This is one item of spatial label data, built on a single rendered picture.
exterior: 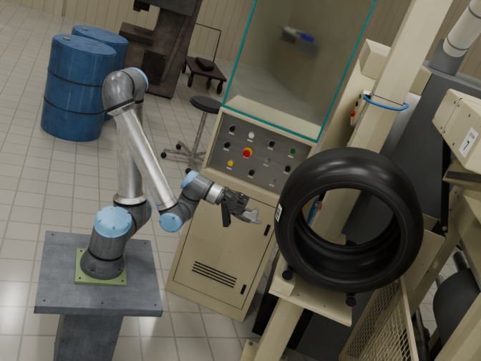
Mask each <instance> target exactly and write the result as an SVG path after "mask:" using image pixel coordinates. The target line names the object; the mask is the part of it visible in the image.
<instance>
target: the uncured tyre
mask: <svg viewBox="0 0 481 361"><path fill-rule="evenodd" d="M338 188H352V189H357V190H360V191H365V192H367V193H370V194H372V195H374V196H376V197H377V198H379V199H380V200H382V201H383V202H385V203H386V204H387V205H388V207H390V209H391V210H392V212H393V216H392V219H391V221H390V222H389V225H388V226H387V227H386V228H385V230H384V231H383V232H382V233H381V234H379V235H378V236H377V237H376V238H374V239H372V240H371V241H368V242H366V243H363V244H357V245H341V244H335V243H332V242H330V241H327V240H326V239H323V238H321V237H320V236H319V235H318V234H316V233H315V232H314V231H313V230H312V229H311V227H310V226H309V225H308V223H307V222H306V219H305V217H304V215H303V210H302V208H303V207H304V206H305V205H306V204H307V203H308V202H309V201H310V200H311V199H312V198H314V197H315V196H317V195H319V194H321V193H323V192H326V191H330V190H333V189H338ZM279 204H280V206H281V208H282V211H281V215H280V218H279V220H278V222H277V220H276V212H277V210H278V205H279ZM274 231H275V235H276V240H277V244H278V247H279V249H280V251H281V254H282V255H283V257H284V259H285V260H286V262H287V263H288V265H289V266H290V267H291V268H292V269H293V270H294V271H295V272H296V273H297V274H298V275H299V276H301V277H302V278H303V279H305V280H306V281H308V282H310V283H311V284H313V285H315V286H318V287H320V288H322V289H326V290H329V291H332V292H338V293H345V294H358V293H364V292H370V291H374V290H376V289H380V288H382V287H385V286H386V285H388V284H391V283H392V282H393V281H395V280H397V279H398V278H399V277H400V276H401V275H403V274H404V273H405V272H406V271H407V270H408V268H409V267H410V266H411V265H412V264H413V262H414V260H415V259H416V257H417V254H418V253H419V250H420V247H421V245H422V239H423V235H424V219H423V215H422V209H421V207H420V204H419V201H418V198H417V194H416V192H415V189H414V187H413V185H412V183H411V181H410V179H409V178H408V177H407V175H406V174H405V173H404V171H403V170H402V169H401V168H400V167H399V166H398V165H397V164H395V163H394V162H393V161H391V160H390V159H388V158H386V157H385V156H383V155H381V154H379V153H376V152H374V151H371V150H367V149H363V148H355V147H341V148H332V149H328V150H324V151H322V152H320V153H317V154H315V155H312V156H311V157H310V158H307V159H306V160H305V161H304V162H302V163H301V164H300V165H299V166H298V167H297V168H296V169H295V170H294V171H293V172H292V174H290V176H289V177H288V180H287V181H286V183H285V185H284V187H283V190H282V192H281V195H280V198H279V200H278V203H277V206H276V210H275V215H274Z"/></svg>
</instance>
